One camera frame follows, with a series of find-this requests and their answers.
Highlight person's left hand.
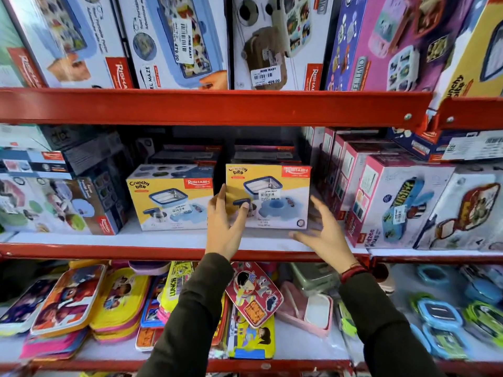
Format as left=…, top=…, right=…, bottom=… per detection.
left=205, top=184, right=250, bottom=262

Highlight person's right hand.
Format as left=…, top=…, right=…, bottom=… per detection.
left=289, top=195, right=359, bottom=274

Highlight yellow lunch box carton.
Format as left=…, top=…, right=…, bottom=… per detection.
left=226, top=163, right=311, bottom=230
left=126, top=164, right=215, bottom=232

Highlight person's left forearm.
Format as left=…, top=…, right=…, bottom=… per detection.
left=137, top=253, right=235, bottom=377

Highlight person's right forearm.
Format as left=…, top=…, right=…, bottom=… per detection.
left=339, top=271, right=445, bottom=377

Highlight grey green lunch box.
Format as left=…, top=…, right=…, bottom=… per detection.
left=290, top=263, right=341, bottom=296

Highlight dark flat carton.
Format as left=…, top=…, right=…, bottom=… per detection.
left=149, top=144, right=223, bottom=166
left=231, top=143, right=302, bottom=165

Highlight pink open lunch box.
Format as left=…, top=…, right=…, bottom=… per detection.
left=276, top=281, right=335, bottom=339

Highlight red cartoon lunch box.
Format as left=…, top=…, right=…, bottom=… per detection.
left=225, top=262, right=284, bottom=329

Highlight pink white lunch box carton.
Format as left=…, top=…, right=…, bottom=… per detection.
left=303, top=127, right=326, bottom=173
left=339, top=142, right=401, bottom=222
left=319, top=128, right=378, bottom=193
left=345, top=154, right=456, bottom=250
left=329, top=133, right=387, bottom=208

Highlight yellow green lunch box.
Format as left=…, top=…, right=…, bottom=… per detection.
left=160, top=262, right=198, bottom=314

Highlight green plastic lid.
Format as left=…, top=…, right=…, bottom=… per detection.
left=337, top=301, right=358, bottom=338

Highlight purple lunch box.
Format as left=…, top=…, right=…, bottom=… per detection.
left=129, top=261, right=172, bottom=276

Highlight yellow blue cartoon lunch box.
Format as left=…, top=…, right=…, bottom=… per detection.
left=227, top=305, right=276, bottom=360

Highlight red metal shelf rack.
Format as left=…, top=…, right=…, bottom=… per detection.
left=354, top=97, right=503, bottom=377
left=0, top=88, right=434, bottom=377

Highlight blue steel lunch box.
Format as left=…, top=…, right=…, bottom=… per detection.
left=421, top=325, right=473, bottom=361
left=416, top=264, right=442, bottom=286
left=459, top=266, right=503, bottom=307
left=416, top=297, right=465, bottom=331

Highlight small orange lunch box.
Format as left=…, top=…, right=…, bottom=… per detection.
left=135, top=327, right=165, bottom=352

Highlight dark grey carton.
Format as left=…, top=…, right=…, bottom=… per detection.
left=39, top=125, right=135, bottom=201

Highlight white carton red lunch box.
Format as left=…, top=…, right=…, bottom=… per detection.
left=413, top=164, right=503, bottom=252

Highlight white carton brown lunch box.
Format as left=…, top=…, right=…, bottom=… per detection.
left=231, top=0, right=335, bottom=92

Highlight white carton blue lunch box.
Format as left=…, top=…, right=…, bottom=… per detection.
left=5, top=0, right=136, bottom=90
left=116, top=0, right=231, bottom=91

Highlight orange cartoon lunch box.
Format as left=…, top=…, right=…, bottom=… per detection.
left=31, top=264, right=107, bottom=339

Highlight white carton colourful bowls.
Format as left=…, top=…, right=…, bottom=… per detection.
left=0, top=173, right=129, bottom=236

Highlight green steel lunch box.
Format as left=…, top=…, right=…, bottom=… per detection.
left=463, top=301, right=503, bottom=348

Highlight small white carton red label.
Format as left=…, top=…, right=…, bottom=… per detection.
left=0, top=148, right=74, bottom=180

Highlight pink purple lunch box carton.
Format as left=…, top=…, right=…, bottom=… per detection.
left=325, top=0, right=477, bottom=93

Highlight pink flat lunch box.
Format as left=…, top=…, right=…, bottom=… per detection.
left=20, top=329, right=90, bottom=362

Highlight dark blue cartoon lunch box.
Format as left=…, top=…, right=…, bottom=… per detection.
left=0, top=278, right=59, bottom=337

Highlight large yellow carton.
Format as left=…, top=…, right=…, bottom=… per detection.
left=429, top=0, right=503, bottom=111

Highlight green white carton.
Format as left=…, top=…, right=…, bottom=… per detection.
left=0, top=0, right=45, bottom=89

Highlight red thread bracelet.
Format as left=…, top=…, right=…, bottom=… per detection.
left=340, top=263, right=370, bottom=284

